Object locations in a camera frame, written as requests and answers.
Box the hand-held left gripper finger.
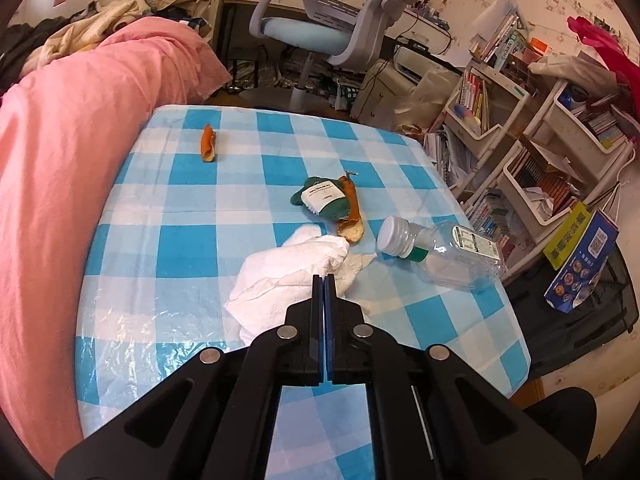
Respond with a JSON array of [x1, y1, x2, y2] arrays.
[[325, 274, 584, 480], [54, 274, 326, 480]]

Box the large white paper towel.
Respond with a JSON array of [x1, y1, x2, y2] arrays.
[[222, 224, 379, 347]]

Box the long orange peel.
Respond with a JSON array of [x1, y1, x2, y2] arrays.
[[336, 172, 367, 245]]

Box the green packet with white label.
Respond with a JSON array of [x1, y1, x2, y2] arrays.
[[291, 176, 354, 221]]

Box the clear plastic bottle green label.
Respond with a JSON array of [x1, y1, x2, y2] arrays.
[[376, 215, 507, 293]]

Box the small curled orange peel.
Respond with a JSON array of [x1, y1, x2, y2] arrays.
[[199, 124, 219, 164]]

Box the blue white checked tablecloth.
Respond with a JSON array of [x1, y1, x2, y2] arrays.
[[75, 105, 532, 480]]

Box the pile of books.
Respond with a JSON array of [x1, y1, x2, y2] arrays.
[[465, 187, 517, 261]]

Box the black bag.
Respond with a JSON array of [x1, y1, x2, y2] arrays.
[[507, 245, 640, 378]]

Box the person's black trouser leg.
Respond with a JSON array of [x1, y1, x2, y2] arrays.
[[524, 386, 599, 467]]

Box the yellow printed box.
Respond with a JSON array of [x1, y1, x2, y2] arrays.
[[544, 202, 594, 269]]

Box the blue printed box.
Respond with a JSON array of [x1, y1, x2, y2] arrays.
[[544, 210, 621, 314]]

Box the white curved bookshelf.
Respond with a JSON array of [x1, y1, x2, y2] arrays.
[[430, 45, 640, 282]]

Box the white printer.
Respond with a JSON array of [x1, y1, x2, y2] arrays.
[[394, 45, 463, 86]]

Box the pink blanket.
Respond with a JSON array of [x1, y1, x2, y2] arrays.
[[0, 16, 234, 476]]

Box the grey office chair blue seat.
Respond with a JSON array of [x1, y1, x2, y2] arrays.
[[240, 0, 437, 112]]

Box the beige clothing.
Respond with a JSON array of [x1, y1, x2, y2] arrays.
[[37, 0, 151, 67]]

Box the red bag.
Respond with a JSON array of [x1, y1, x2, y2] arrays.
[[566, 15, 640, 111]]

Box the black clothing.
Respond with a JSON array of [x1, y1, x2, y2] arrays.
[[0, 17, 66, 97]]

